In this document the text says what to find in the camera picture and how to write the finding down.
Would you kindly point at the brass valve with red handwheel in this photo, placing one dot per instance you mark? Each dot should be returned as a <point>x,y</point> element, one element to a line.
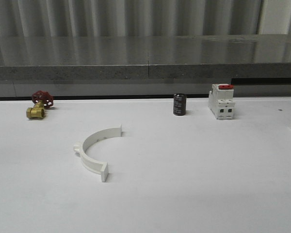
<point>42,100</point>

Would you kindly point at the grey stone counter ledge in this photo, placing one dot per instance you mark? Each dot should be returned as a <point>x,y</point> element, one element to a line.
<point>204,59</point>

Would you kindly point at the black cylindrical capacitor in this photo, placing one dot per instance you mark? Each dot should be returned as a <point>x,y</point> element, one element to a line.
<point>179,104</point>

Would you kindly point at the white circuit breaker red switch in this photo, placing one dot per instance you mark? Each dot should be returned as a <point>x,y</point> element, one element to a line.
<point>221,101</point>

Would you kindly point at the white half pipe clamp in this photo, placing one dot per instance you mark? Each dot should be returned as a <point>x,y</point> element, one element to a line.
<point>91,164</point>

